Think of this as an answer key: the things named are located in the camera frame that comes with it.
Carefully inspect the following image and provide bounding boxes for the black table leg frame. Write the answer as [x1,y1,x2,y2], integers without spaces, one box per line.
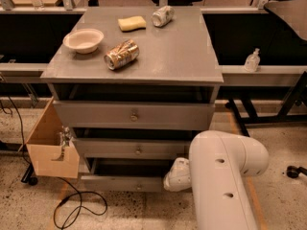
[223,72,307,136]

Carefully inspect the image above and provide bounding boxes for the grey bottom drawer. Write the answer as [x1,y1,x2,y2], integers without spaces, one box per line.
[81,158,174,192]

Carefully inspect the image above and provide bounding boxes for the grey drawer cabinet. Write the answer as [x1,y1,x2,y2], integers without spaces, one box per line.
[40,6,224,177]

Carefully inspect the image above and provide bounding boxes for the clear sanitizer pump bottle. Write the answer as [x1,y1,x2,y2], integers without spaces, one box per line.
[244,48,260,72]

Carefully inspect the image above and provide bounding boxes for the grey middle drawer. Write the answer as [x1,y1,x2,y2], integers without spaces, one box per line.
[73,138,190,159]

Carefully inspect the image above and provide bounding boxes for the white paper bowl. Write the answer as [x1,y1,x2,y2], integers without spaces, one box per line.
[62,29,105,54]

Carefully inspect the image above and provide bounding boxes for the cardboard box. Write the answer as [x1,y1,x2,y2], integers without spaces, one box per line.
[26,99,80,178]

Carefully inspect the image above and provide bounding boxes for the crumpled wrappers in box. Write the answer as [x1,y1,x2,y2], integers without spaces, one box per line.
[59,126,72,147]

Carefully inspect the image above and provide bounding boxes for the brown soda can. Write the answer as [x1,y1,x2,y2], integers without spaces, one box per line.
[104,39,140,70]

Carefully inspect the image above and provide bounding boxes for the grey drawer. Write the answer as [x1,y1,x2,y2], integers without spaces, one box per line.
[53,101,215,130]
[73,138,190,159]
[81,158,174,192]

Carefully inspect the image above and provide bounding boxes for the black chair caster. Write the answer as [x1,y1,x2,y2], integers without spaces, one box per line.
[286,166,307,178]

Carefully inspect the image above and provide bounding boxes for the silver crushed can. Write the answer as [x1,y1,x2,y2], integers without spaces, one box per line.
[152,6,175,28]

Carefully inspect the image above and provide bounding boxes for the yellow sponge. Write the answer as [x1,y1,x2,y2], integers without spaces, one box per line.
[118,16,147,32]

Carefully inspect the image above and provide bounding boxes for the grey top drawer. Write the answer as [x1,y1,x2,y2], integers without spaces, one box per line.
[53,101,215,130]

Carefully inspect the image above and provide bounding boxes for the black floor cable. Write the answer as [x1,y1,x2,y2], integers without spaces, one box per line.
[52,176,108,230]

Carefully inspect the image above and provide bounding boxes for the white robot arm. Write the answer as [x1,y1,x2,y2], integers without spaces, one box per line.
[164,130,269,230]

